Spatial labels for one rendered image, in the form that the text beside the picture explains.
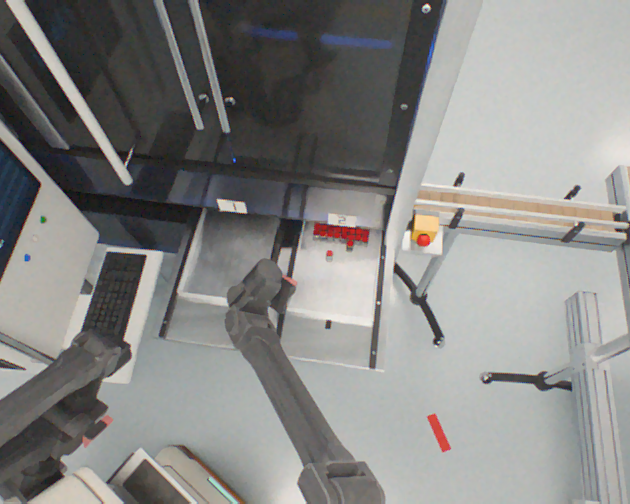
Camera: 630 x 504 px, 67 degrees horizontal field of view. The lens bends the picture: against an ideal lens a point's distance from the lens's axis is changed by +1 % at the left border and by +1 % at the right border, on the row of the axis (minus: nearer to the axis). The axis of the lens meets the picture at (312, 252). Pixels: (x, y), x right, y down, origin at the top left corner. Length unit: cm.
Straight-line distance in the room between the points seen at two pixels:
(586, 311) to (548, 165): 126
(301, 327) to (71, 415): 66
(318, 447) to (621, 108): 317
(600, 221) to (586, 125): 175
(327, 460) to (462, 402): 169
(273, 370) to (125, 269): 96
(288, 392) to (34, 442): 49
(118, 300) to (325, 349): 69
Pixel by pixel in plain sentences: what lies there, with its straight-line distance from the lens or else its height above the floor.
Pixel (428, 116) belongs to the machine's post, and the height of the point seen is 148.
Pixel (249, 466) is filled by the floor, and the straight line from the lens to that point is 226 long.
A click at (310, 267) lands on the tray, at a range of 149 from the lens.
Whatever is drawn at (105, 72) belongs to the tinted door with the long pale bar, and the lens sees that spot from 119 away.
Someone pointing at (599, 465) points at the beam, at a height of 55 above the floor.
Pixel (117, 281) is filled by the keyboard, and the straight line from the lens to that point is 167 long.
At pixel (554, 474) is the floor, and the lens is 245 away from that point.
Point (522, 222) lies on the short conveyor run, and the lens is 165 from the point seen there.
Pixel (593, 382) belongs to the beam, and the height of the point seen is 54.
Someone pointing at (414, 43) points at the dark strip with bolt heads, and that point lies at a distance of 94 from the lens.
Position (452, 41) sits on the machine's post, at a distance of 93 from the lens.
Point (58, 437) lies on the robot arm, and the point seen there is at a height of 129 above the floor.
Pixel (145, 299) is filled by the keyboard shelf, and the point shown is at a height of 80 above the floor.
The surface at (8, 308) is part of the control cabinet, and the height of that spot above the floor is 110.
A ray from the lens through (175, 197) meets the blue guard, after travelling 152.
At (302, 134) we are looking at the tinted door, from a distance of 114.
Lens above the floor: 224
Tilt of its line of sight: 63 degrees down
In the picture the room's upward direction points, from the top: 2 degrees counter-clockwise
